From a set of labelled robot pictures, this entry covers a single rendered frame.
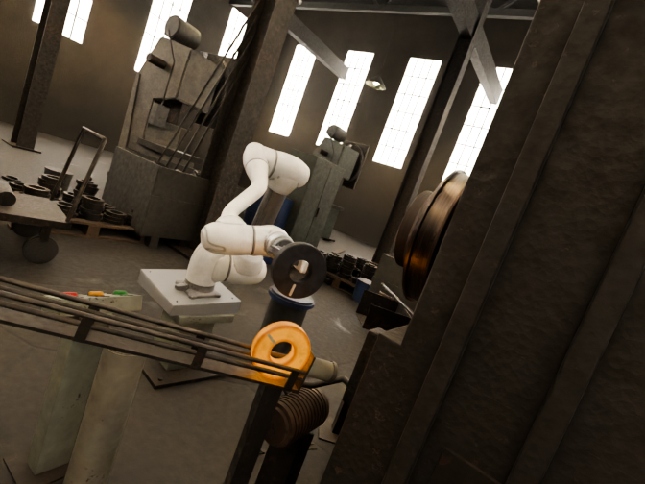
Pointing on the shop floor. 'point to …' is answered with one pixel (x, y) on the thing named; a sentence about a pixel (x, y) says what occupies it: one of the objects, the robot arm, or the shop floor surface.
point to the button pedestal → (63, 400)
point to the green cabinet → (312, 199)
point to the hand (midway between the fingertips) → (300, 264)
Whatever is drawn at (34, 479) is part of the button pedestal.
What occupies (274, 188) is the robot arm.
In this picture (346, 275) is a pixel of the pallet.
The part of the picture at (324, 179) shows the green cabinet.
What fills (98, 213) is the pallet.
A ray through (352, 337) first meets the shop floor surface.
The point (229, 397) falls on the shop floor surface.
